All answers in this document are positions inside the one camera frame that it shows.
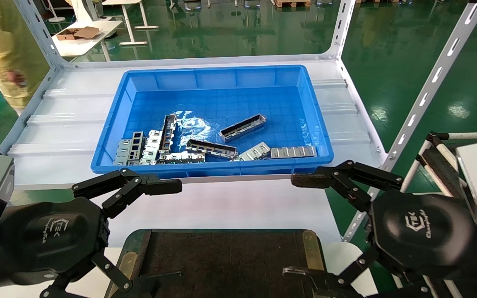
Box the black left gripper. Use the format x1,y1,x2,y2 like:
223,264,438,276
0,167,183,298

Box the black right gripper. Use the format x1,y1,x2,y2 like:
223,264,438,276
282,160,475,298

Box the long metal channel part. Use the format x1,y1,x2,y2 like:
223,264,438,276
219,114,267,143
157,151,206,165
158,115,177,154
185,139,239,160

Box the black felt-lined container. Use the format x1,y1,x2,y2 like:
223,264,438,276
105,229,334,298

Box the white metal shelf rack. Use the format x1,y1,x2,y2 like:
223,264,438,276
0,0,477,245

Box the large blue plastic bin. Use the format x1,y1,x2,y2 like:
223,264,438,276
90,65,334,179

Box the white table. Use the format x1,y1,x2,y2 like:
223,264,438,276
51,19,123,62

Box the open cardboard box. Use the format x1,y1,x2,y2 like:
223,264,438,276
56,26,101,41

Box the white desk with legs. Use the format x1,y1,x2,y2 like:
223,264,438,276
102,0,159,46

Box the white floor stand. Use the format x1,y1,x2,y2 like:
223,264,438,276
46,0,66,24

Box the wooden pallet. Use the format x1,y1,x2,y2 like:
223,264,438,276
275,0,311,8

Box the metal bracket with square holes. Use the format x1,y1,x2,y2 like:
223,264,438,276
113,131,145,166

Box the metal bracket with tabs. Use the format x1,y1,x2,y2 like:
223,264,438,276
139,130,164,166
237,142,271,162
270,145,318,159

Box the white tube frame cart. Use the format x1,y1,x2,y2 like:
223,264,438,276
400,131,477,298

